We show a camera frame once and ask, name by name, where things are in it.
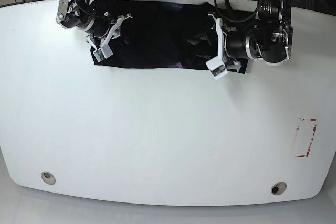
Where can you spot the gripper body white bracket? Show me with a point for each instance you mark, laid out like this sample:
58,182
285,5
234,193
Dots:
103,32
230,45

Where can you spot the black t-shirt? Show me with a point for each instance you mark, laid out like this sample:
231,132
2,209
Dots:
157,32

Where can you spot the red tape marking rectangle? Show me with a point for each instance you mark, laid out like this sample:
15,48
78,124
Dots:
304,136

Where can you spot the right table grommet hole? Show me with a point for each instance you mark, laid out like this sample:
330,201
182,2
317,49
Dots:
278,188

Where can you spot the table grommet hole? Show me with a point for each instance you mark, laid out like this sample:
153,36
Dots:
278,188
48,178

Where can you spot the left table grommet hole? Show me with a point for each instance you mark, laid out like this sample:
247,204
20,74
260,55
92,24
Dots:
48,178

